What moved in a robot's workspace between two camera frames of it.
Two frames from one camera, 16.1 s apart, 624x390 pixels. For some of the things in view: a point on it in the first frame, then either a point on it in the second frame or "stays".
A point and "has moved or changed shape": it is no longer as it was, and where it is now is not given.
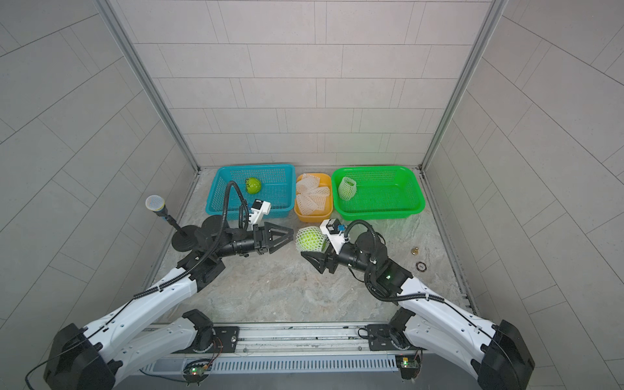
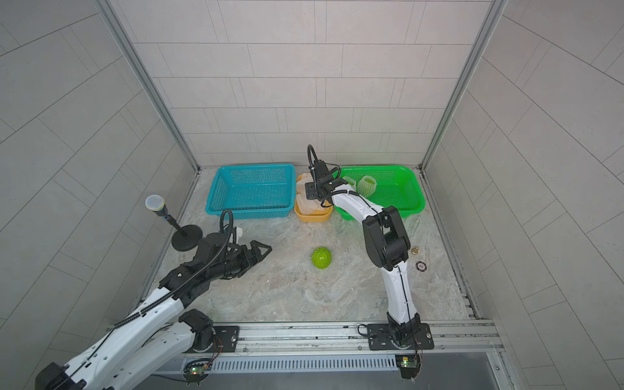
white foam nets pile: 310,197 stays
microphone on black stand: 183,238 stays
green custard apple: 253,185 has moved or changed shape
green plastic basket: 383,192 stays
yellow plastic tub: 315,215 stays
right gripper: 326,259 → 313,189
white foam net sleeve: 311,239 → 366,186
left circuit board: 196,371 stays
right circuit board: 409,366 stays
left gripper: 259,238 → 253,260
